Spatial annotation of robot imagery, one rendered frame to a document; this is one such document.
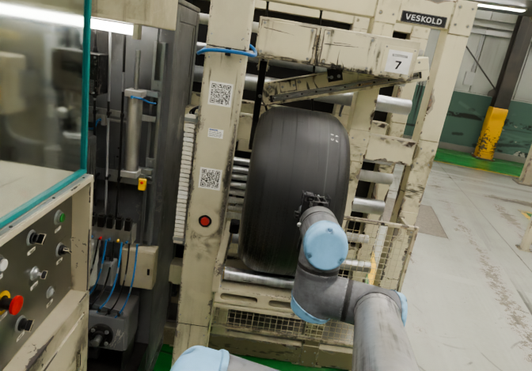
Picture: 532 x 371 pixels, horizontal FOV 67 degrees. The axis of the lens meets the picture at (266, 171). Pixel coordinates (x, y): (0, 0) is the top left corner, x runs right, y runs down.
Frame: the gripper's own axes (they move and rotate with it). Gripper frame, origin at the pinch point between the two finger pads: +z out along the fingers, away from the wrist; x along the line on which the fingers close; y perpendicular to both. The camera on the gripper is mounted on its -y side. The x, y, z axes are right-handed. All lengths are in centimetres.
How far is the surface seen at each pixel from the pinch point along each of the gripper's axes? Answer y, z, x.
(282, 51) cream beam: 47, 43, 13
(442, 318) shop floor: -109, 159, -135
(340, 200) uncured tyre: 3.1, 3.6, -9.9
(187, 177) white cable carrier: -1.5, 23.3, 39.7
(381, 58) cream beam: 50, 43, -24
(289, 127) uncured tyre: 21.5, 13.0, 8.2
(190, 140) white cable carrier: 11.7, 21.9, 39.8
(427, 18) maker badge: 73, 72, -47
